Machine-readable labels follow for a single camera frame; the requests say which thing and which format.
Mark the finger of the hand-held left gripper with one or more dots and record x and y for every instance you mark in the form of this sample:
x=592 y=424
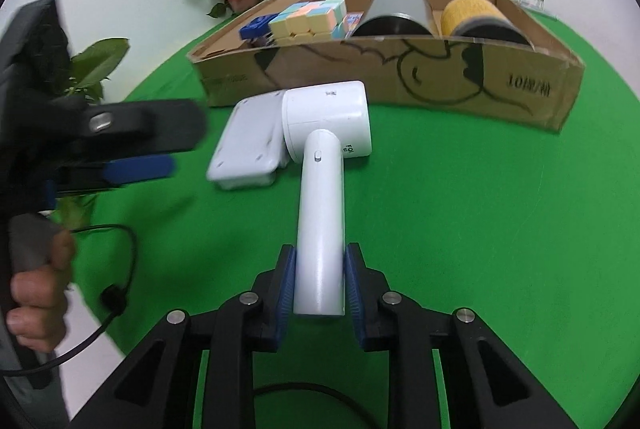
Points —
x=150 y=124
x=140 y=169

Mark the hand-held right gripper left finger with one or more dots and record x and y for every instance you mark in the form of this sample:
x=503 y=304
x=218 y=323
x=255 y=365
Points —
x=285 y=294

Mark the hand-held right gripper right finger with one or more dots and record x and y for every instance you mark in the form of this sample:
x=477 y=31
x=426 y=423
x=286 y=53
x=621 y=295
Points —
x=354 y=294

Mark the white hair dryer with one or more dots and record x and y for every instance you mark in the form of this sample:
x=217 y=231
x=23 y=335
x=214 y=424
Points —
x=320 y=209

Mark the blue plastic object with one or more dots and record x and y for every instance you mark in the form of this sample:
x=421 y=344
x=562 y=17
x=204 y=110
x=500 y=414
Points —
x=255 y=28

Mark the pastel puzzle cube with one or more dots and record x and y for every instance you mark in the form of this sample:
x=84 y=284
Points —
x=305 y=21

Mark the cardboard box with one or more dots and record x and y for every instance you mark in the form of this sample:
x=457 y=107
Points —
x=350 y=69

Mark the colourful board game box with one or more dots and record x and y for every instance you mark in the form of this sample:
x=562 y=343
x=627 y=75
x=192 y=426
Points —
x=352 y=23

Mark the silver metal can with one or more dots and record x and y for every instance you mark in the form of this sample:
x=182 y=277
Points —
x=395 y=9

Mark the yellow label jar black lid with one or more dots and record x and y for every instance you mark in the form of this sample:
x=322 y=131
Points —
x=475 y=16

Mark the person's left hand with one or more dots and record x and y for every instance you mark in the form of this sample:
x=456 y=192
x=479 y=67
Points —
x=40 y=304

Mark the large leafy green plant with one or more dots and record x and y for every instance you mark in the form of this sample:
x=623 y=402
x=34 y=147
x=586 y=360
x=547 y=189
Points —
x=100 y=59

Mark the white rectangular device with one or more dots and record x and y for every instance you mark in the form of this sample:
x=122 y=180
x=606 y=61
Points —
x=245 y=144

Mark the person's grey clothing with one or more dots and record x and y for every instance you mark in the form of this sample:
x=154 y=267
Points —
x=30 y=399

